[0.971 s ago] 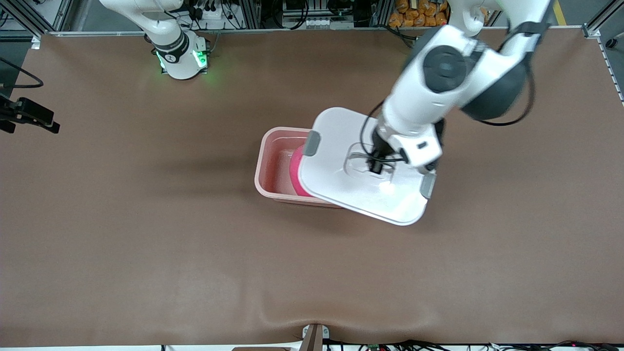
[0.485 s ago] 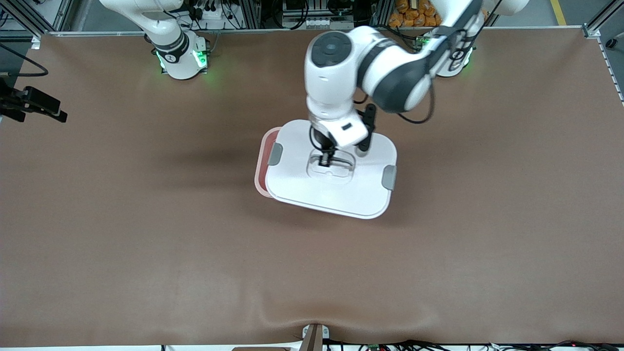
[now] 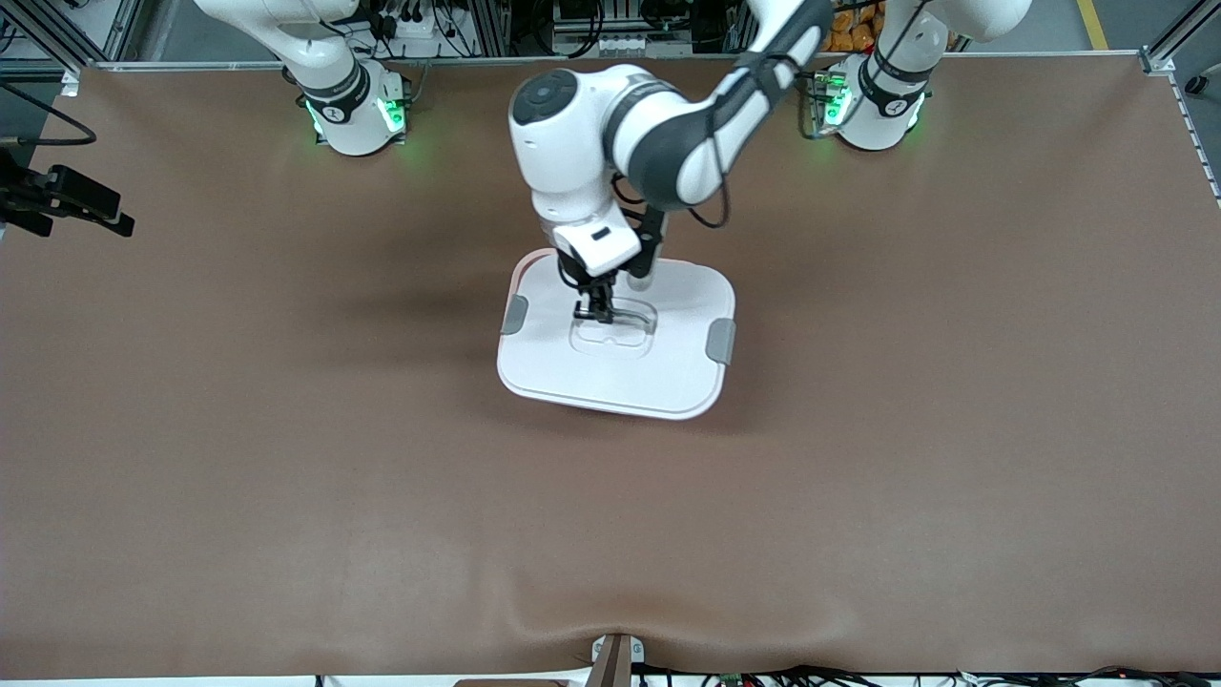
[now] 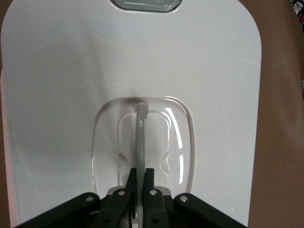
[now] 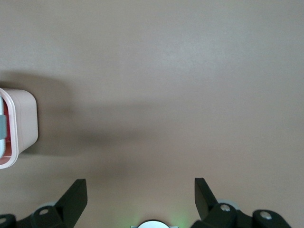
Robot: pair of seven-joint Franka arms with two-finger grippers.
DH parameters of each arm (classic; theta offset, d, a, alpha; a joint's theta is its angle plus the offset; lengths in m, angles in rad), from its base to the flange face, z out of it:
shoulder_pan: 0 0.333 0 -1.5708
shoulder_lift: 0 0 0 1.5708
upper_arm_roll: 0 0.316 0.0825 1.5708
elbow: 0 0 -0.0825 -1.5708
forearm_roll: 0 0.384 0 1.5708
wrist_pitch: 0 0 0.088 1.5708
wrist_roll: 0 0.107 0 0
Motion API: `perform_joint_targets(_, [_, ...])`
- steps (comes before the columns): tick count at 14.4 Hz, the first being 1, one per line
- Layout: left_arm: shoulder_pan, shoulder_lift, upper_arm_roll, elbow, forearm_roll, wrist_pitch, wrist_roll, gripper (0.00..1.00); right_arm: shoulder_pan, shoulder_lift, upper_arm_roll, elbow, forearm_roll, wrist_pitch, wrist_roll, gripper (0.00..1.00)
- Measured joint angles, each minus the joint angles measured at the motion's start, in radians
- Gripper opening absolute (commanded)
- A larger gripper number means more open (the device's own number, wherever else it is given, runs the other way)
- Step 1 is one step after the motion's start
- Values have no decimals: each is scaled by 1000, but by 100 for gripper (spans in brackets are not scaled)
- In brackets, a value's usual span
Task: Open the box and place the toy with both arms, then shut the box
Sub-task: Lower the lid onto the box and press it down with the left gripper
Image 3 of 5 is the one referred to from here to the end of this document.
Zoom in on white box lid grey latches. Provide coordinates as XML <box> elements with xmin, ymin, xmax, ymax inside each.
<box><xmin>496</xmin><ymin>250</ymin><xmax>737</xmax><ymax>421</ymax></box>

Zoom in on orange toy pile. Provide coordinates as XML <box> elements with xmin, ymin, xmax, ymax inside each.
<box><xmin>822</xmin><ymin>3</ymin><xmax>879</xmax><ymax>54</ymax></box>

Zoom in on brown table mat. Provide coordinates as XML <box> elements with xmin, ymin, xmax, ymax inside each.
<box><xmin>0</xmin><ymin>52</ymin><xmax>1221</xmax><ymax>680</ymax></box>

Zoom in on white power strip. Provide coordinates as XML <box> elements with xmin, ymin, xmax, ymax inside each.
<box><xmin>367</xmin><ymin>10</ymin><xmax>449</xmax><ymax>47</ymax></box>

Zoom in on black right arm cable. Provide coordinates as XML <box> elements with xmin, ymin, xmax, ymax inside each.
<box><xmin>0</xmin><ymin>84</ymin><xmax>98</xmax><ymax>149</ymax></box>

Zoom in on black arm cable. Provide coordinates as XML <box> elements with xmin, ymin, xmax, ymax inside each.
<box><xmin>0</xmin><ymin>84</ymin><xmax>98</xmax><ymax>149</ymax></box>
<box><xmin>610</xmin><ymin>143</ymin><xmax>733</xmax><ymax>230</ymax></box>

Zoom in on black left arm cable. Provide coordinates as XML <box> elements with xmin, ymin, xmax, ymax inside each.
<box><xmin>610</xmin><ymin>143</ymin><xmax>733</xmax><ymax>230</ymax></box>

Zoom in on aluminium frame post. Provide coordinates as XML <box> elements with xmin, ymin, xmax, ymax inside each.
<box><xmin>1140</xmin><ymin>0</ymin><xmax>1221</xmax><ymax>75</ymax></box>
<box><xmin>19</xmin><ymin>0</ymin><xmax>144</xmax><ymax>66</ymax></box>

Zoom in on silver table edge rail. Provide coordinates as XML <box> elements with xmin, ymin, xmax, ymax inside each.
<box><xmin>81</xmin><ymin>50</ymin><xmax>1146</xmax><ymax>73</ymax></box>

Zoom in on brown camera stand post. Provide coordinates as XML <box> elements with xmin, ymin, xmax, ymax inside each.
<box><xmin>587</xmin><ymin>633</ymin><xmax>647</xmax><ymax>687</ymax></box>

